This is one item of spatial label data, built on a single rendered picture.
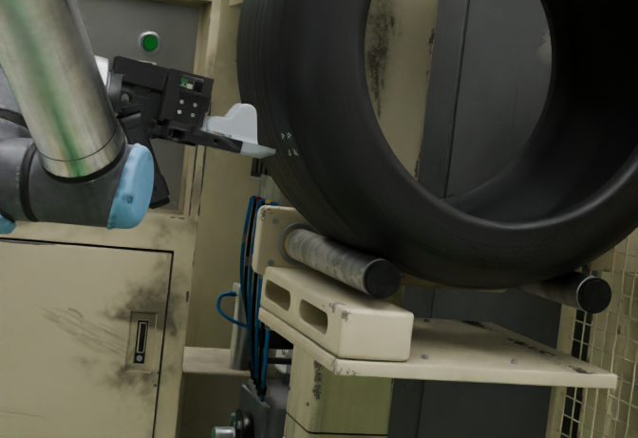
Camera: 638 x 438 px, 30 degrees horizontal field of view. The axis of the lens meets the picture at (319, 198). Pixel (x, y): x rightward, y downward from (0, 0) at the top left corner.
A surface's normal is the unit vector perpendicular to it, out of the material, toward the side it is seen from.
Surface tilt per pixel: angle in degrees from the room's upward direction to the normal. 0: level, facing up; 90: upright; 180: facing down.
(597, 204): 99
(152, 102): 90
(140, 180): 91
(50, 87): 131
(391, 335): 90
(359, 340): 90
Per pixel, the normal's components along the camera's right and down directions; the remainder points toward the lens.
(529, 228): 0.30, 0.27
